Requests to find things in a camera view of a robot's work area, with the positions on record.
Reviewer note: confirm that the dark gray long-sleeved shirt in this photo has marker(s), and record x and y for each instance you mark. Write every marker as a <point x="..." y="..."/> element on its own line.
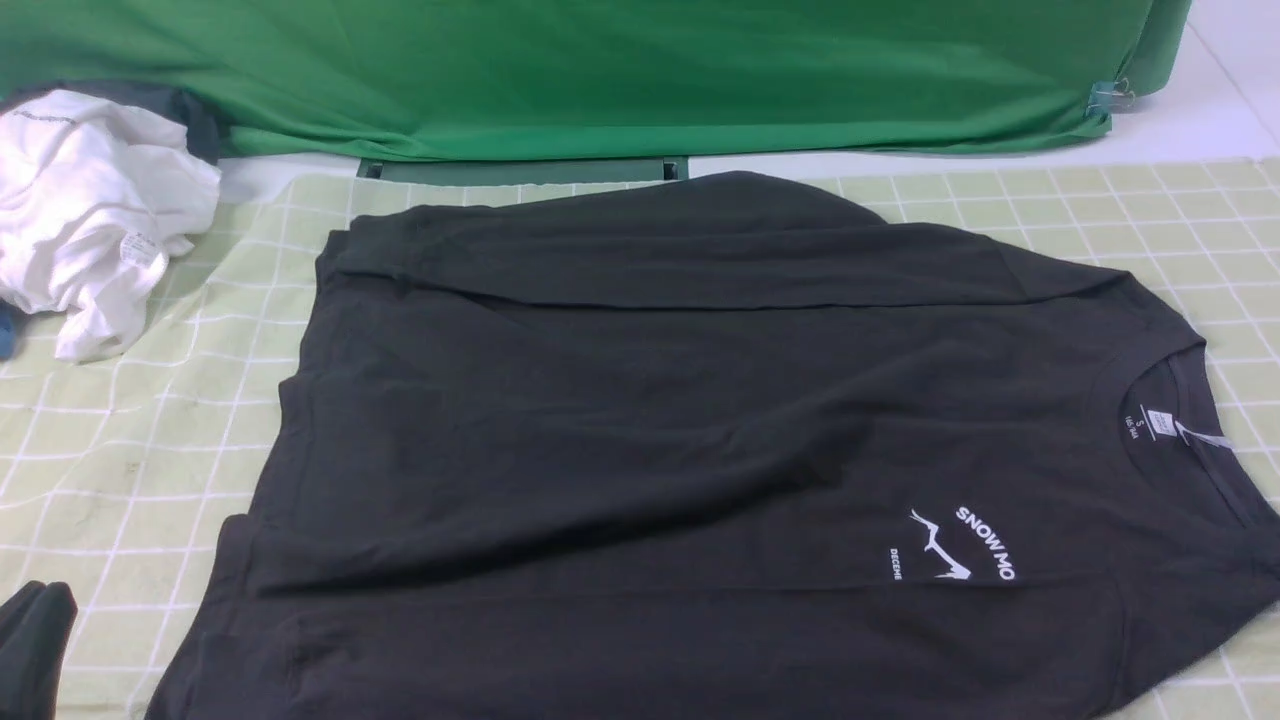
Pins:
<point x="727" y="448"/>

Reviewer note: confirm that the dark green metal base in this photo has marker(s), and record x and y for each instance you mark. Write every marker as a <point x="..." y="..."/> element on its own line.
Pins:
<point x="510" y="173"/>

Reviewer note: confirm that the light green checkered tablecloth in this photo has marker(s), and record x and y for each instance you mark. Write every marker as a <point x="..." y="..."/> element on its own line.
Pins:
<point x="118" y="475"/>

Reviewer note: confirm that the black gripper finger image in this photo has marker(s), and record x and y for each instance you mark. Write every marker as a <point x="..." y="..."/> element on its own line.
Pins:
<point x="35" y="630"/>

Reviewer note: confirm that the blue object at left edge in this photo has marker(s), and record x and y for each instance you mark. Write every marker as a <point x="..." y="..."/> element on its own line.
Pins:
<point x="8" y="332"/>

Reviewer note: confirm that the blue binder clip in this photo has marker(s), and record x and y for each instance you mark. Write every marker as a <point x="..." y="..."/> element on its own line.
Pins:
<point x="1111" y="97"/>

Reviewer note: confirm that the white crumpled shirt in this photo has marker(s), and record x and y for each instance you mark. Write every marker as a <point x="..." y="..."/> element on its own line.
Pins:
<point x="98" y="198"/>

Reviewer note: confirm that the green backdrop cloth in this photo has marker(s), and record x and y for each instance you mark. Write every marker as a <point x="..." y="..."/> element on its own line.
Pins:
<point x="547" y="80"/>

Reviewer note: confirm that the dark gray garment behind pile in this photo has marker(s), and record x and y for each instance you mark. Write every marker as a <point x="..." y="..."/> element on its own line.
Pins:
<point x="204" y="125"/>

